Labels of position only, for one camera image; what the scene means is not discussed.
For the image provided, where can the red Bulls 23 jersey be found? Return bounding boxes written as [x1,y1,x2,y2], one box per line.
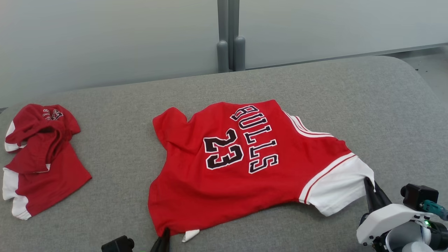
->
[147,99,375,243]

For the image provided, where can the red shorts with white stripes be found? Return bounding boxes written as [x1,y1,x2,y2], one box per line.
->
[2,104,93,221]

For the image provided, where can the grey partition post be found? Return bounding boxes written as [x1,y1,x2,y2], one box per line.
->
[216,40,229,73]
[233,36,246,71]

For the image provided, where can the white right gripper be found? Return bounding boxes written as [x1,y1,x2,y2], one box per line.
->
[356,177,426,246]

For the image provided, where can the teal right cable connector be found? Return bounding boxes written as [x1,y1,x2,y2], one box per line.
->
[419,200,448,221]

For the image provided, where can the grey fabric sofa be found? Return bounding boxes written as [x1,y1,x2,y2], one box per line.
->
[0,56,448,252]

